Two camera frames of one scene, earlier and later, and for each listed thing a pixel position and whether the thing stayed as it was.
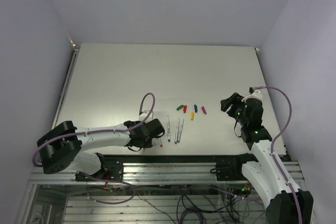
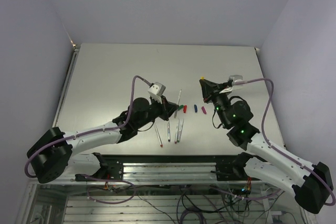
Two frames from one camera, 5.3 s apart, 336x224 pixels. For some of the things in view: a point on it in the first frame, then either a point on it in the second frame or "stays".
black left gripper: (148, 144) → (167, 108)
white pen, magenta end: (176, 133) stays
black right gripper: (234, 100) → (209, 88)
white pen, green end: (180, 132) stays
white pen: (168, 129) stays
